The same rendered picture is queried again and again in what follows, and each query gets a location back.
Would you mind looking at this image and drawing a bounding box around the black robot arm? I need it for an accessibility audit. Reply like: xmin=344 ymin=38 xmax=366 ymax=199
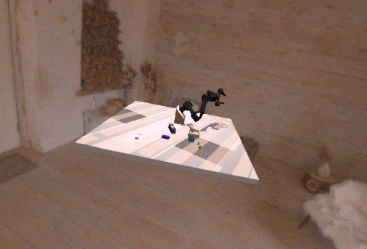
xmin=179 ymin=90 xmax=217 ymax=122

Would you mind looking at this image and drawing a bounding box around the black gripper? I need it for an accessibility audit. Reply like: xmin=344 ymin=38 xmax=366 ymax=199
xmin=215 ymin=89 xmax=226 ymax=106

